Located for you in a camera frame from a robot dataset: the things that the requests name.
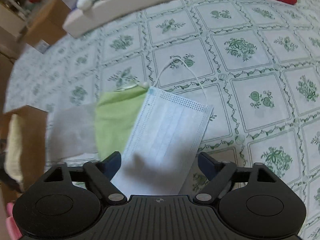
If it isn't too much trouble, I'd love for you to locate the green cloth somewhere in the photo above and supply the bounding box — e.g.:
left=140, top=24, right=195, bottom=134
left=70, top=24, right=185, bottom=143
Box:
left=94, top=86, right=148, bottom=160

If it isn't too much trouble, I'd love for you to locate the cream fluffy plush hat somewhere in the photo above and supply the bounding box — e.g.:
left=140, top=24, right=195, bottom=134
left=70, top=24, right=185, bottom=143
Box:
left=4, top=114, right=23, bottom=184

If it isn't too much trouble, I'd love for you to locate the pink lidded tumbler cup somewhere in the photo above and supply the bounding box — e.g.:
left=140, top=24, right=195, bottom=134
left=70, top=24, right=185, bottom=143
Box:
left=5, top=202, right=22, bottom=240

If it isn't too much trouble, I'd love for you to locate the small closed cardboard box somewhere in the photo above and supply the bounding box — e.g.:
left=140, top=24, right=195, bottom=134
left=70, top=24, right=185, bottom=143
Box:
left=17, top=0, right=71, bottom=54

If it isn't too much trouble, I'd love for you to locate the open cardboard tray box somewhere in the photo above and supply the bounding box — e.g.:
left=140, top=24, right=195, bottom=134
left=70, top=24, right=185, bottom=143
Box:
left=1, top=105, right=48, bottom=192

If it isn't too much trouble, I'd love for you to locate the clear plastic bag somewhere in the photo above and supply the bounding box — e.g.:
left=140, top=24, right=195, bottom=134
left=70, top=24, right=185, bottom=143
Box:
left=48, top=103, right=98, bottom=161

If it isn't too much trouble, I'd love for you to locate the floral green tablecloth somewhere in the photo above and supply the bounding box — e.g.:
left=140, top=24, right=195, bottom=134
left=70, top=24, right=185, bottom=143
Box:
left=3, top=0, right=320, bottom=240

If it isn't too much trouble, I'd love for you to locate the light blue surgical mask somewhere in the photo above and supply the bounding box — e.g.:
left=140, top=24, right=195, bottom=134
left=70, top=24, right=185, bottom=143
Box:
left=111, top=86, right=213, bottom=197

